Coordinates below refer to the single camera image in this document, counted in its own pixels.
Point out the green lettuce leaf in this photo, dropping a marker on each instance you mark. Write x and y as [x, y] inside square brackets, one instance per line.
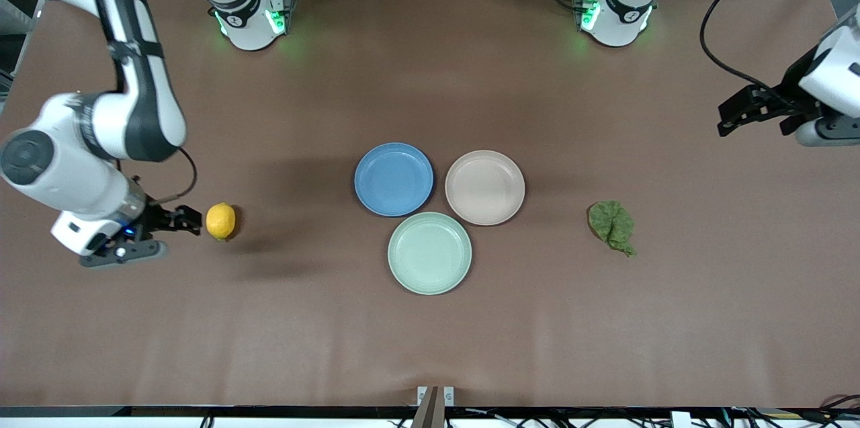
[611, 221]

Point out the light green plate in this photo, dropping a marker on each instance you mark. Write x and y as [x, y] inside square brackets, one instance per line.
[430, 253]

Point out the yellow lemon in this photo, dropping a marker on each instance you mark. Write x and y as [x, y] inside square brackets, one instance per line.
[220, 221]

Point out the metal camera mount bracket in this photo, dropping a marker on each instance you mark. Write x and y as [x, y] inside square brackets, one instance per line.
[430, 408]

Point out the aluminium frame profile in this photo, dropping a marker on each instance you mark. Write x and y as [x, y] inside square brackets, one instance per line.
[20, 15]

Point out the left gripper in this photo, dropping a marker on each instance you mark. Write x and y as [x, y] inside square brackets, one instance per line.
[790, 93]

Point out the beige plate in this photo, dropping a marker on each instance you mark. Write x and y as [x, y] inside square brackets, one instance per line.
[485, 187]

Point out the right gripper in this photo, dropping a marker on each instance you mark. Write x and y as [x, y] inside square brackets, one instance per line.
[156, 219]

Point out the small white box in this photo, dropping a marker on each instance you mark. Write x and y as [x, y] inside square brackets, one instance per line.
[680, 420]

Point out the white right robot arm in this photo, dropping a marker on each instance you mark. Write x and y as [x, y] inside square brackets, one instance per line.
[141, 99]

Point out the blue plate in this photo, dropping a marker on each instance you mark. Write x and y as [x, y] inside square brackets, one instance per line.
[394, 179]

